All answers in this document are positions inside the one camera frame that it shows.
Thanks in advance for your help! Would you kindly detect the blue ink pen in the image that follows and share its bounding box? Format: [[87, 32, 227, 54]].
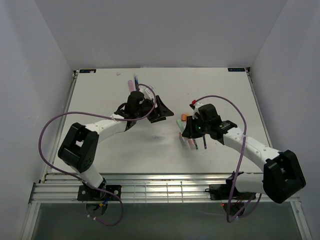
[[133, 74, 140, 91]]

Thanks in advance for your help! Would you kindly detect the yellow orange highlighter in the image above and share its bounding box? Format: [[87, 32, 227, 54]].
[[188, 138, 196, 150]]

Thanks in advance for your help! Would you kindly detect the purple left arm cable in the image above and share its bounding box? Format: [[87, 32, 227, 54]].
[[38, 83, 157, 227]]

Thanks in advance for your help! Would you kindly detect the green highlighter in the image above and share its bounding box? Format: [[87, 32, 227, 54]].
[[176, 119, 185, 133]]

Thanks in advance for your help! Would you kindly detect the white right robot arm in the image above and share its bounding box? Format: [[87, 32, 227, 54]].
[[182, 102, 306, 204]]

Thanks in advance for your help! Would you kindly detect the pink highlighter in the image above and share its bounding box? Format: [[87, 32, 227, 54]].
[[127, 80, 136, 92]]

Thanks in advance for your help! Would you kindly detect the orange highlighter cap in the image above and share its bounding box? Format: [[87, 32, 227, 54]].
[[181, 113, 188, 122]]

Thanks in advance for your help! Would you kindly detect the purple ink pen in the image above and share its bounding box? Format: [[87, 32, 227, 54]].
[[202, 135, 207, 150]]

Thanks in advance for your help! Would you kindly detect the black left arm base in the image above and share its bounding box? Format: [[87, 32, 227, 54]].
[[77, 184, 122, 202]]

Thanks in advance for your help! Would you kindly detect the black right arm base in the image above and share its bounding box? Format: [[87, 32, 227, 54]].
[[204, 171, 256, 201]]

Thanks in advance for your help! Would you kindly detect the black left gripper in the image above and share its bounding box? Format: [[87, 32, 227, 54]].
[[135, 95, 174, 124]]

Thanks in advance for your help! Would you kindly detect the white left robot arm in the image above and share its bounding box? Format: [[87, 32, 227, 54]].
[[57, 91, 174, 200]]

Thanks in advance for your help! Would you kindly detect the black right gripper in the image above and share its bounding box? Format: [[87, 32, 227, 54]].
[[182, 114, 211, 139]]

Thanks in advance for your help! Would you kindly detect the aluminium frame rail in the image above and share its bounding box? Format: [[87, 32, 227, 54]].
[[28, 172, 301, 205]]

